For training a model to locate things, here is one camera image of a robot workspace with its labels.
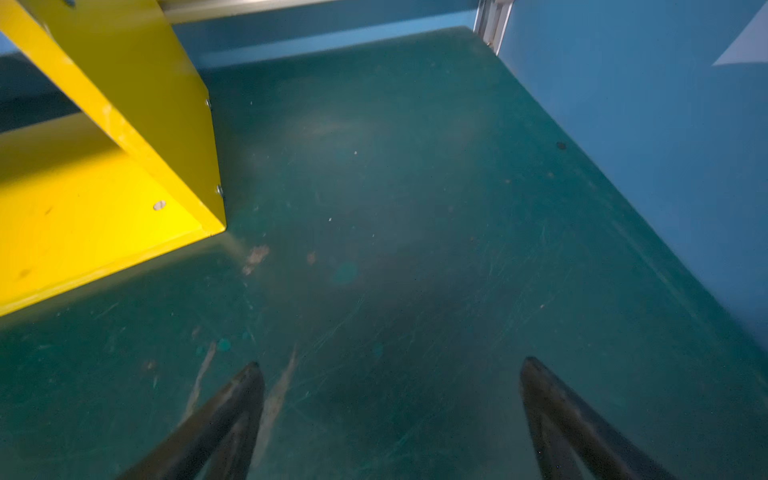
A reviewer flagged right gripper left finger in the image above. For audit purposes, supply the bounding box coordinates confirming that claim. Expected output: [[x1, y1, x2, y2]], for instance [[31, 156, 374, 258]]
[[119, 362, 265, 479]]

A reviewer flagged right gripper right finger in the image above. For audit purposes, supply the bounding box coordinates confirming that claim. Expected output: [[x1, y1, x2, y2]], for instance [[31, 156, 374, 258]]
[[520, 357, 674, 479]]

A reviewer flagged yellow shelf with coloured boards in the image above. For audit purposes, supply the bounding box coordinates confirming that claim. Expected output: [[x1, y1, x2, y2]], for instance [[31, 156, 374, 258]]
[[1, 1, 226, 314]]

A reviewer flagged right aluminium frame post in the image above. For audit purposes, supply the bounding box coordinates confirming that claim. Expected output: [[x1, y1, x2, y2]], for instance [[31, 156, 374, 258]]
[[473, 0, 515, 55]]

